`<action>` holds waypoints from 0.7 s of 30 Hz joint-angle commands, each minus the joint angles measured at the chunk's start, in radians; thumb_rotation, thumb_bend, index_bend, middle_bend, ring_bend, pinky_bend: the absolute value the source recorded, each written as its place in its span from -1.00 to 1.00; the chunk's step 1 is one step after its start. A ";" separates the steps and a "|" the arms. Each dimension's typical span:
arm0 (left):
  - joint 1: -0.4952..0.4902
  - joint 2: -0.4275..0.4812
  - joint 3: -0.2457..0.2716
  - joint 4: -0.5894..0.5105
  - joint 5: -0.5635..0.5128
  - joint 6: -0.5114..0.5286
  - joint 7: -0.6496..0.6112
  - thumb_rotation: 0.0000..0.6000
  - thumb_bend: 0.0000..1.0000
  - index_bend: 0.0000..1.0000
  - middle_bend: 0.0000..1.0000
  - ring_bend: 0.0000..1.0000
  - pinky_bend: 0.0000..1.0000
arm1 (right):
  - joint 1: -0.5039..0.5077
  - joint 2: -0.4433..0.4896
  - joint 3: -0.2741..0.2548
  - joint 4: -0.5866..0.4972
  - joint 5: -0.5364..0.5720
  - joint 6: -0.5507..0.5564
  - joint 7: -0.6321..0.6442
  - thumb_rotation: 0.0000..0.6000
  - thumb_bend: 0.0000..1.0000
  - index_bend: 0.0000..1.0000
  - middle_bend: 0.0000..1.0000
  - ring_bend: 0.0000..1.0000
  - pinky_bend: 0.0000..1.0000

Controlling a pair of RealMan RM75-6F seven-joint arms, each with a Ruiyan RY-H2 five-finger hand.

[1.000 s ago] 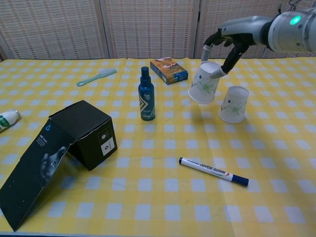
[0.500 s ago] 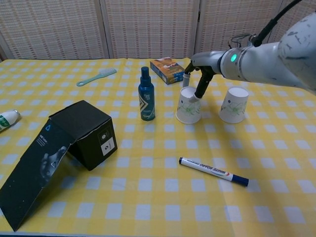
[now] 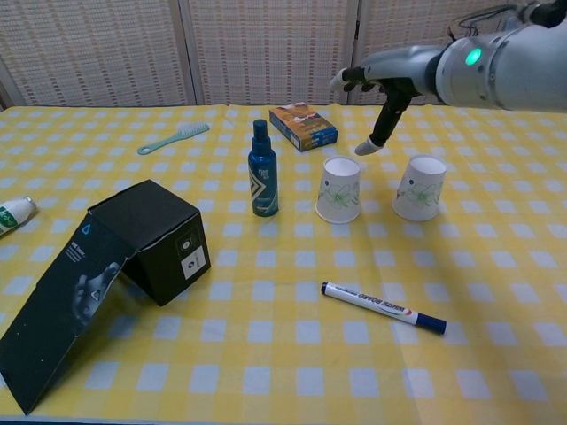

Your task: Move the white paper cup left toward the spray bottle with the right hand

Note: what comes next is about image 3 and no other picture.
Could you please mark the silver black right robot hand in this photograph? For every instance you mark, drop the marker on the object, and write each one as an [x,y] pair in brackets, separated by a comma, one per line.
[401,66]

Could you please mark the white paper cup green print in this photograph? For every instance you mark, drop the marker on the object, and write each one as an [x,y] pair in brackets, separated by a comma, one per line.
[421,190]
[339,195]

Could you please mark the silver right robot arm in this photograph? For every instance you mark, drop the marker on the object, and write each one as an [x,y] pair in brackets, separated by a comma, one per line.
[522,66]

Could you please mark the yellow white checked tablecloth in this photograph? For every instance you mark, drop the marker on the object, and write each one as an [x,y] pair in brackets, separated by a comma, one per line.
[283,376]

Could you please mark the orange blue card box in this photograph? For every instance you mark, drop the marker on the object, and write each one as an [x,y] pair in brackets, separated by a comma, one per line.
[305,128]

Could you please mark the blue spray bottle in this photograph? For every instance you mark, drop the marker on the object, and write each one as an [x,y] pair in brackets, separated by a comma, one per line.
[262,177]

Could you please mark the mint green plastic comb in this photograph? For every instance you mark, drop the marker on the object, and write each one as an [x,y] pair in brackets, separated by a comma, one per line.
[177,135]

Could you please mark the white whiteboard marker blue cap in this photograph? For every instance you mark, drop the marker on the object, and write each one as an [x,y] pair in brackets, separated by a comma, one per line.
[376,303]

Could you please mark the black cardboard box open flap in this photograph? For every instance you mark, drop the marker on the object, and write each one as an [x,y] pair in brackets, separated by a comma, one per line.
[146,221]

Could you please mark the white bottle green label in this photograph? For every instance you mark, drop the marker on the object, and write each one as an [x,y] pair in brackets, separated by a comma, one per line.
[15,214]

